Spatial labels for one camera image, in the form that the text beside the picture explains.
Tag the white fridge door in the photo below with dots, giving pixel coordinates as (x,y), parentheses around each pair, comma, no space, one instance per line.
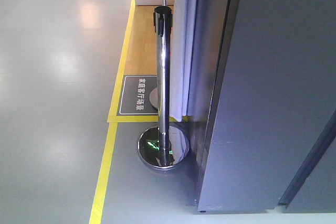
(274,98)

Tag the chrome stanchion post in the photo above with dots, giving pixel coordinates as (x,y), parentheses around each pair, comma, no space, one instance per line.
(163,147)

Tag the silver sign stand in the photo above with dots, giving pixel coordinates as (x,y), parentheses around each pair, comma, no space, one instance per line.
(157,94)

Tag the dark grey fridge body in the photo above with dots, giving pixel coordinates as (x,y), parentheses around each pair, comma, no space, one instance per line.
(313,187)

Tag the white curtain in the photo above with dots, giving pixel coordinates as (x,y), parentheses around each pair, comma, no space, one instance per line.
(184,15)

